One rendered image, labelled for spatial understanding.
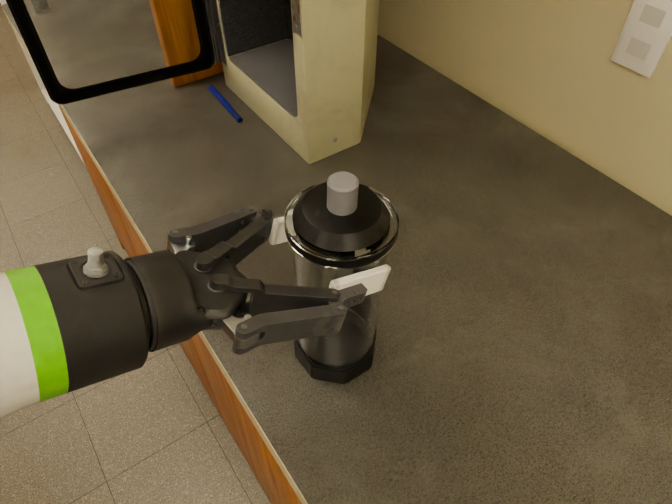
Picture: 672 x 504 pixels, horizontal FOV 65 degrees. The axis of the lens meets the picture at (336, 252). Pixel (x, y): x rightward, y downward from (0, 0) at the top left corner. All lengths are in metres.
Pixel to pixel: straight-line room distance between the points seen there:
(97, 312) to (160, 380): 1.43
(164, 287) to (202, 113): 0.71
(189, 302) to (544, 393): 0.44
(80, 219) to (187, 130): 1.42
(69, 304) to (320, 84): 0.58
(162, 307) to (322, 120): 0.56
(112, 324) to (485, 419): 0.43
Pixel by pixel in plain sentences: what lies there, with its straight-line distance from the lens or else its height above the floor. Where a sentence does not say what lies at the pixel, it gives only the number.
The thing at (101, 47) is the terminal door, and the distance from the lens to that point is 1.06.
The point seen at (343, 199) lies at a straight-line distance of 0.46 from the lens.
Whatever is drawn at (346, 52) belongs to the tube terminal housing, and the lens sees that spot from 0.86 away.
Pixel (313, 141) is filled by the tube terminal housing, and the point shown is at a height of 0.98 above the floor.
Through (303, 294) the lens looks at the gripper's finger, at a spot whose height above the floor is 1.16.
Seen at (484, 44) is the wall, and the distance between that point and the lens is 1.14.
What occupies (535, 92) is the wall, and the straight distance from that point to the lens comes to 1.08.
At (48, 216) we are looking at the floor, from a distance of 2.48.
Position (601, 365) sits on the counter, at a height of 0.94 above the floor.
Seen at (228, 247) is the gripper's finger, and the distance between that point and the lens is 0.47.
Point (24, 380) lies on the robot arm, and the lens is 0.38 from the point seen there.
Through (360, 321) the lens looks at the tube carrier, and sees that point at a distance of 0.55.
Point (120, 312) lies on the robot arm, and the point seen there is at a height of 1.22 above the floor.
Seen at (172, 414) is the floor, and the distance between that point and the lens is 1.74.
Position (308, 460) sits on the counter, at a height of 0.94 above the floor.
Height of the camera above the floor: 1.51
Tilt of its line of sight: 48 degrees down
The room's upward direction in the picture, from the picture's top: straight up
